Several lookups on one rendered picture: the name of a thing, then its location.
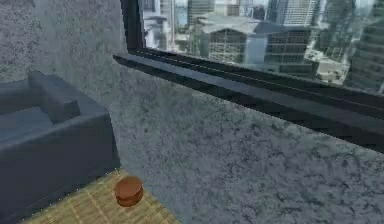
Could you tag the dark grey sofa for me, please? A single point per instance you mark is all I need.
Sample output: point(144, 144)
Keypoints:
point(50, 146)

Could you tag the black framed window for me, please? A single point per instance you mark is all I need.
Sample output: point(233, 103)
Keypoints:
point(253, 50)

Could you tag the brown round burger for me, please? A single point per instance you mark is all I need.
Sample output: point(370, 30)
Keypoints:
point(128, 191)

